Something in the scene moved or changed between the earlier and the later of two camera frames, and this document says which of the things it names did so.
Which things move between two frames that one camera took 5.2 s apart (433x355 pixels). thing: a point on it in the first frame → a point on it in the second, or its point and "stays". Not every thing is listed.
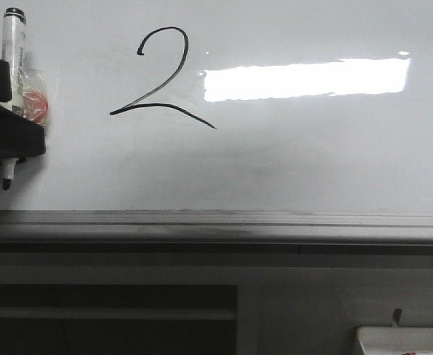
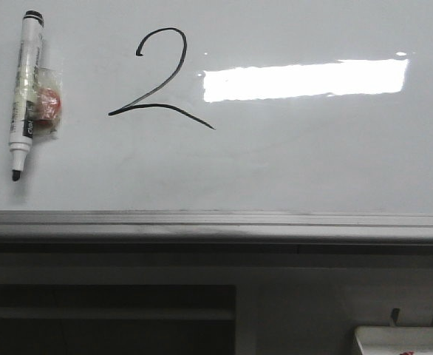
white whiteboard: [235, 105] stays
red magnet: [32, 95] → [48, 83]
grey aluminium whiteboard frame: [185, 225] stays
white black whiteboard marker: [14, 52] → [26, 90]
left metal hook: [397, 316] stays
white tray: [400, 340] stays
